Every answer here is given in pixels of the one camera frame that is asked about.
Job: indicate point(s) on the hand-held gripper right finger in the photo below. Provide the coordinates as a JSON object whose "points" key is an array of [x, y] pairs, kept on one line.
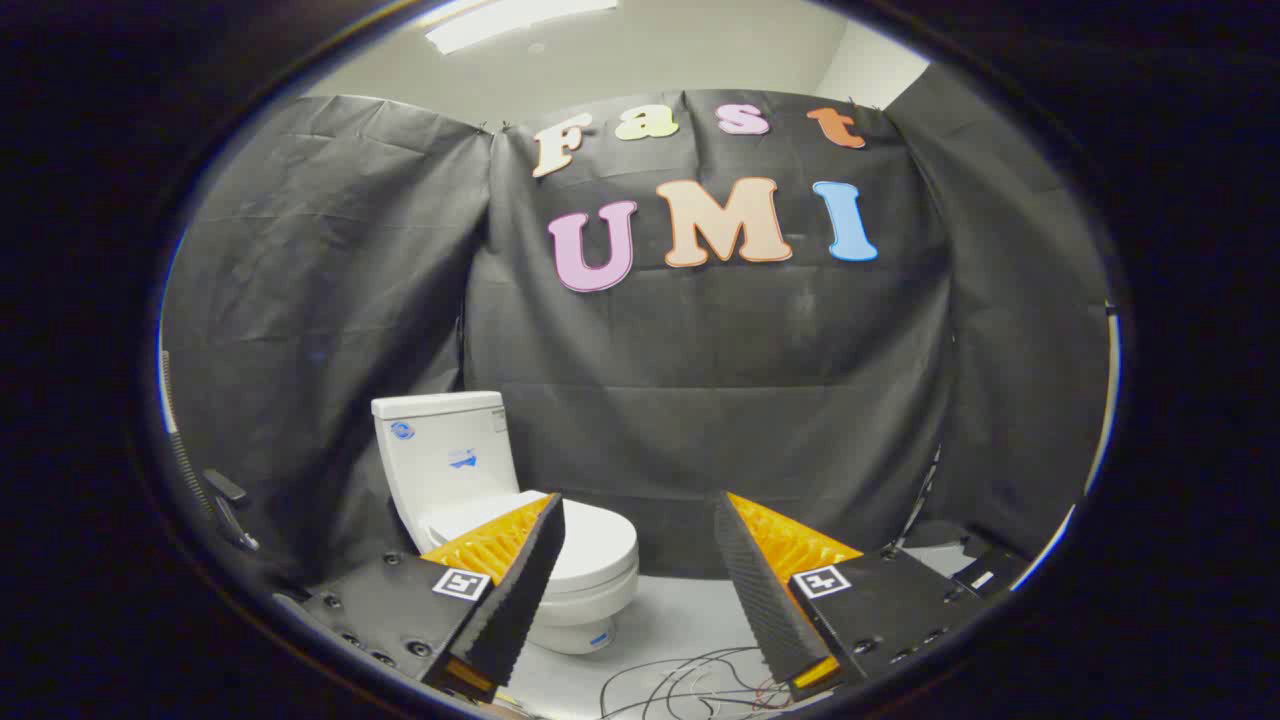
{"points": [[755, 600]]}

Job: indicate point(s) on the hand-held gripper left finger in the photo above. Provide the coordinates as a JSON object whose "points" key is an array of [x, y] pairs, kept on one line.
{"points": [[520, 600]]}

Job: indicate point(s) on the white toilet lid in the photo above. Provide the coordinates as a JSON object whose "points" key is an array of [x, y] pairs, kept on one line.
{"points": [[600, 545]]}

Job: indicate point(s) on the white toilet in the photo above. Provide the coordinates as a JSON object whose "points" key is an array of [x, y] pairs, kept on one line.
{"points": [[445, 455]]}

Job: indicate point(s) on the black backdrop cloth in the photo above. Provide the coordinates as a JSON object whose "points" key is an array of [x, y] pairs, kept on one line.
{"points": [[700, 380]]}

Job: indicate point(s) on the ceiling light panel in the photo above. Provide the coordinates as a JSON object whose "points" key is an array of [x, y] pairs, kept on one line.
{"points": [[510, 20]]}

